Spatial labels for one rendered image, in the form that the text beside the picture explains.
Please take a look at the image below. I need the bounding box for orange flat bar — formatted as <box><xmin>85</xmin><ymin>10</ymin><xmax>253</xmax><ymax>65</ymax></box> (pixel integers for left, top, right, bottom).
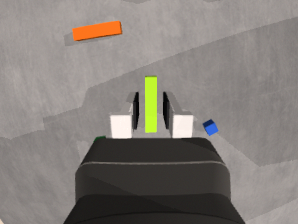
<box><xmin>72</xmin><ymin>21</ymin><xmax>122</xmax><ymax>41</ymax></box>

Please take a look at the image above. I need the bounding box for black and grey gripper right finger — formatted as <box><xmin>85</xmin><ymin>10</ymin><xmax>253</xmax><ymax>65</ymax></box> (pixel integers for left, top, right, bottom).
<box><xmin>163</xmin><ymin>92</ymin><xmax>193</xmax><ymax>138</ymax></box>

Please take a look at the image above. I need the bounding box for small blue cube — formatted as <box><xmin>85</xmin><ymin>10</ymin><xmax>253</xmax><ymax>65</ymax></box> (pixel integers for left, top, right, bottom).
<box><xmin>203</xmin><ymin>119</ymin><xmax>218</xmax><ymax>136</ymax></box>

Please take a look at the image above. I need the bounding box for lime rod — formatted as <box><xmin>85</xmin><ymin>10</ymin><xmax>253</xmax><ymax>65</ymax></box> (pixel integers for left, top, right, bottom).
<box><xmin>145</xmin><ymin>76</ymin><xmax>157</xmax><ymax>132</ymax></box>

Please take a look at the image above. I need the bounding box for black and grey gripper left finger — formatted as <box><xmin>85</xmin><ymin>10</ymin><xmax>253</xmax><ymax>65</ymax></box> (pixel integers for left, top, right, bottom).
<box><xmin>110</xmin><ymin>92</ymin><xmax>139</xmax><ymax>138</ymax></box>

